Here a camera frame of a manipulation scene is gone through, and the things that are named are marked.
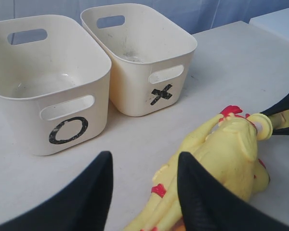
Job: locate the cream bin marked O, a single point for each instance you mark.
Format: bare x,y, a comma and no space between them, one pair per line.
54,83

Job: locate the yellow chicken body headless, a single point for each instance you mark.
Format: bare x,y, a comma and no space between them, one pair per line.
226,146

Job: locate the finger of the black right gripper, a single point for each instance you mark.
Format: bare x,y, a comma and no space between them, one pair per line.
281,131
281,106

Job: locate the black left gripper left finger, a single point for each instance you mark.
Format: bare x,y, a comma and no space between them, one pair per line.
83,205

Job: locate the cream bin marked X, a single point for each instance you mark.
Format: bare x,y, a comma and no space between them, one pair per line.
150,55

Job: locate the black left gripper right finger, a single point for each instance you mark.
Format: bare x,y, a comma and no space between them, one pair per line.
207,206

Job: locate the white backdrop curtain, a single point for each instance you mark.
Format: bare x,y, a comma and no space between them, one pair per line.
192,15

